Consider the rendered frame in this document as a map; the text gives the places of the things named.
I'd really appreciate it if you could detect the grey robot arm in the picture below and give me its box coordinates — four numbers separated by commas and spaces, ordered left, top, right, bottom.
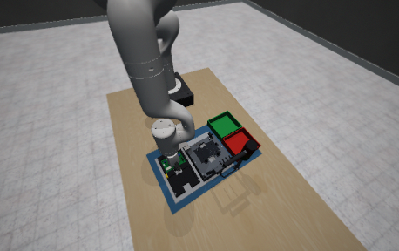
93, 0, 195, 156

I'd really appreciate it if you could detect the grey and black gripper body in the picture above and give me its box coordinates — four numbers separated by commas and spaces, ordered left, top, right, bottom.
165, 153, 179, 167

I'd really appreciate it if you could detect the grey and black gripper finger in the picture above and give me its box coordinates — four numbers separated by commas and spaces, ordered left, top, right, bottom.
174, 162, 181, 171

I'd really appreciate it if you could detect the green open-top bin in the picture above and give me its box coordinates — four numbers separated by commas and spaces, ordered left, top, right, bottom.
207, 111, 242, 142

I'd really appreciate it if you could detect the green circuit board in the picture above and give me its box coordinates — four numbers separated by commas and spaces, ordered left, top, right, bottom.
161, 152, 186, 172

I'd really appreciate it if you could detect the red bin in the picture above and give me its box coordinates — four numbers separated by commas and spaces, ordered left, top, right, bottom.
222, 127, 260, 156

